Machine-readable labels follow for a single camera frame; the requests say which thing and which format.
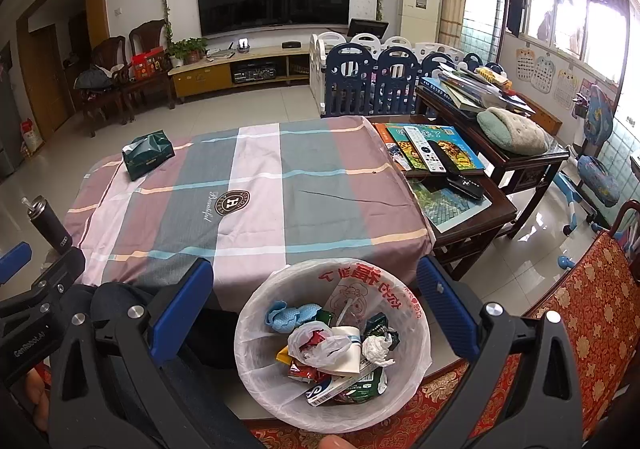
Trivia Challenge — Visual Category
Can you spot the blue picture book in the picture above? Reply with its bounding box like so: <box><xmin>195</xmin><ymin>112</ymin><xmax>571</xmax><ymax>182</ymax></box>
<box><xmin>385</xmin><ymin>123</ymin><xmax>485</xmax><ymax>174</ymax></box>

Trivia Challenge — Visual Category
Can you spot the striped pastel tablecloth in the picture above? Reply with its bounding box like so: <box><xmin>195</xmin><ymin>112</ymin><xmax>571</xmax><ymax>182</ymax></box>
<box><xmin>64</xmin><ymin>117</ymin><xmax>435</xmax><ymax>311</ymax></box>

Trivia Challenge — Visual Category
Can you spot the green tissue box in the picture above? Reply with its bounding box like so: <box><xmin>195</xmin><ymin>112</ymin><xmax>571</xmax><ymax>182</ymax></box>
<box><xmin>122</xmin><ymin>131</ymin><xmax>175</xmax><ymax>182</ymax></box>

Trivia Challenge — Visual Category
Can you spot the dark wooden side table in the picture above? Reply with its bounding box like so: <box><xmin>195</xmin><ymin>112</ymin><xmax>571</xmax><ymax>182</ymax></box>
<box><xmin>414</xmin><ymin>84</ymin><xmax>572</xmax><ymax>240</ymax></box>

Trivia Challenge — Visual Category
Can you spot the blue white baby fence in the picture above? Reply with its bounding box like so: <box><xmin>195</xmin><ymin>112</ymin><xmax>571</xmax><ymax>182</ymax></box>
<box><xmin>309</xmin><ymin>31</ymin><xmax>511</xmax><ymax>117</ymax></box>

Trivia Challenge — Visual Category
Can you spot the wooden tv cabinet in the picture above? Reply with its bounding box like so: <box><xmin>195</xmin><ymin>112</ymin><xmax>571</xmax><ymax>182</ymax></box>
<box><xmin>169</xmin><ymin>45</ymin><xmax>310</xmax><ymax>102</ymax></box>

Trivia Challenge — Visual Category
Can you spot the green grey cushion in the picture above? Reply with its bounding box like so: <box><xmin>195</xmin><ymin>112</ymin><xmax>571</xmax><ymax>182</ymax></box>
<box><xmin>476</xmin><ymin>107</ymin><xmax>548</xmax><ymax>156</ymax></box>

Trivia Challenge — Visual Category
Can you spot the white paper cup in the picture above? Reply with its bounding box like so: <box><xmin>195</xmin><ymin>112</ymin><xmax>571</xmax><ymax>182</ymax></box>
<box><xmin>320</xmin><ymin>325</ymin><xmax>361</xmax><ymax>377</ymax></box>

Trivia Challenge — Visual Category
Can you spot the dark wooden coffee table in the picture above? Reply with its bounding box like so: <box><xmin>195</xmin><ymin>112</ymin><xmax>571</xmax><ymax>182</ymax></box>
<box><xmin>368</xmin><ymin>114</ymin><xmax>520</xmax><ymax>282</ymax></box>

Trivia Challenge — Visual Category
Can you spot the white blue medicine box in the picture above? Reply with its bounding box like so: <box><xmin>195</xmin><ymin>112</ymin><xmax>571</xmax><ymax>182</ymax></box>
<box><xmin>306</xmin><ymin>375</ymin><xmax>361</xmax><ymax>407</ymax></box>

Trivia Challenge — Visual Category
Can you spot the white tissue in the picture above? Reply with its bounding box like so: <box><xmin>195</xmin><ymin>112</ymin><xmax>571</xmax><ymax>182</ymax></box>
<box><xmin>361</xmin><ymin>333</ymin><xmax>395</xmax><ymax>368</ymax></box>

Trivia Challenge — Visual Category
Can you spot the person left hand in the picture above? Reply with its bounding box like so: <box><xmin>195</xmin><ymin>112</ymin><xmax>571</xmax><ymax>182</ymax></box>
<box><xmin>24</xmin><ymin>369</ymin><xmax>49</xmax><ymax>432</ymax></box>

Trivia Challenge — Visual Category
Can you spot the blue glove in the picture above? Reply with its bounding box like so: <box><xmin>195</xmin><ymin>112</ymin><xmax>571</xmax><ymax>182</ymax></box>
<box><xmin>265</xmin><ymin>301</ymin><xmax>321</xmax><ymax>334</ymax></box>

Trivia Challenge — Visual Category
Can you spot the black remote control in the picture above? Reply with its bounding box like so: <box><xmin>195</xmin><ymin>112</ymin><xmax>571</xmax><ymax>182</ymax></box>
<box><xmin>428</xmin><ymin>140</ymin><xmax>460</xmax><ymax>176</ymax></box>

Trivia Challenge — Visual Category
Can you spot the dark green snack wrapper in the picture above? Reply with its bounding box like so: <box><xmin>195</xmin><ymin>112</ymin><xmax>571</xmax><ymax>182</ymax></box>
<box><xmin>363</xmin><ymin>313</ymin><xmax>400</xmax><ymax>351</ymax></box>

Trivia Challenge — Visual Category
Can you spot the white remote control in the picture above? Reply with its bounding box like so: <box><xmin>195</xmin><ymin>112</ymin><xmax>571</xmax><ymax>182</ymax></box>
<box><xmin>404</xmin><ymin>125</ymin><xmax>446</xmax><ymax>174</ymax></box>

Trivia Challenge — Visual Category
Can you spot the red floral sofa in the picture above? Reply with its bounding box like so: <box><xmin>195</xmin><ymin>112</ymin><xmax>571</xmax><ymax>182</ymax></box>
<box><xmin>235</xmin><ymin>233</ymin><xmax>639</xmax><ymax>448</ymax></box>

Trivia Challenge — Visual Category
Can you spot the potted green plant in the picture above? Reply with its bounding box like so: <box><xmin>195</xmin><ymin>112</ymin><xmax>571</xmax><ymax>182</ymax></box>
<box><xmin>168</xmin><ymin>38</ymin><xmax>207</xmax><ymax>68</ymax></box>

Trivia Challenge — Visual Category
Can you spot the black thermos bottle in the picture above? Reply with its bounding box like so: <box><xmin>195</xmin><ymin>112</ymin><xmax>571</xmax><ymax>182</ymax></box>
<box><xmin>21</xmin><ymin>196</ymin><xmax>73</xmax><ymax>255</ymax></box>

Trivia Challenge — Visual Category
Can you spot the dark wooden armchair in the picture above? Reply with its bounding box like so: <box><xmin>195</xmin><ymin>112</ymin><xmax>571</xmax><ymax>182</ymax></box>
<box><xmin>74</xmin><ymin>35</ymin><xmax>134</xmax><ymax>138</ymax></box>

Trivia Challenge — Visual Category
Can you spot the blue child chair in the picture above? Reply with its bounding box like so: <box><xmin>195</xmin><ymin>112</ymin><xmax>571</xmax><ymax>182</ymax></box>
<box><xmin>553</xmin><ymin>84</ymin><xmax>620</xmax><ymax>237</ymax></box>

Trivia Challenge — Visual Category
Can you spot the white lined trash basket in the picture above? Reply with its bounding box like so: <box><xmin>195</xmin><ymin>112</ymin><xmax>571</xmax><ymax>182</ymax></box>
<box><xmin>234</xmin><ymin>258</ymin><xmax>432</xmax><ymax>434</ymax></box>

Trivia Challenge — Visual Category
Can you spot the white plastic bag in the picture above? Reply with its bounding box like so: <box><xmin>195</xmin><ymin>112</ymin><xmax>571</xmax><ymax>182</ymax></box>
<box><xmin>288</xmin><ymin>321</ymin><xmax>349</xmax><ymax>369</ymax></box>

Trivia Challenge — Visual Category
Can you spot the stack of books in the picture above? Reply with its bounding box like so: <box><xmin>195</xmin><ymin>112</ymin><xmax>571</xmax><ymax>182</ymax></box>
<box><xmin>420</xmin><ymin>64</ymin><xmax>536</xmax><ymax>117</ymax></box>

